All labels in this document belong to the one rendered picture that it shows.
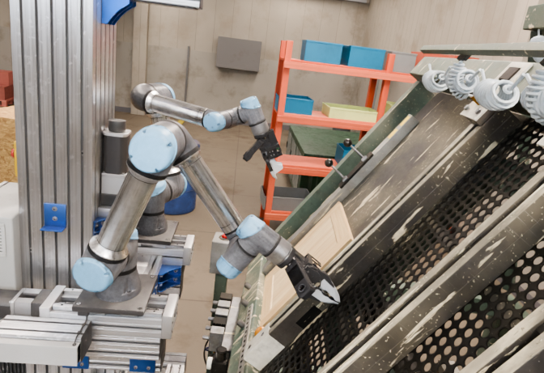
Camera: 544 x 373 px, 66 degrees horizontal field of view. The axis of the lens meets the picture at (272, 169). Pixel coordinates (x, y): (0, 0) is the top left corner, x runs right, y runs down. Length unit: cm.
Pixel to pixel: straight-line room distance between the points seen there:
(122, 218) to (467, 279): 87
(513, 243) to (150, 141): 85
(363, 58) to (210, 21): 629
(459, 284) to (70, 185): 124
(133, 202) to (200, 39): 910
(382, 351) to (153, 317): 83
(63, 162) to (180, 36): 880
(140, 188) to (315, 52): 325
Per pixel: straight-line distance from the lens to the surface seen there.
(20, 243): 177
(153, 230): 193
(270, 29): 1017
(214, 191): 130
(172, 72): 1031
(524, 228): 93
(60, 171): 161
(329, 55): 427
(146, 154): 114
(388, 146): 182
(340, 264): 130
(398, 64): 450
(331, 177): 207
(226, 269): 124
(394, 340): 97
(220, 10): 1020
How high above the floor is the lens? 189
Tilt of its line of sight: 16 degrees down
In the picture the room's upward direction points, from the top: 7 degrees clockwise
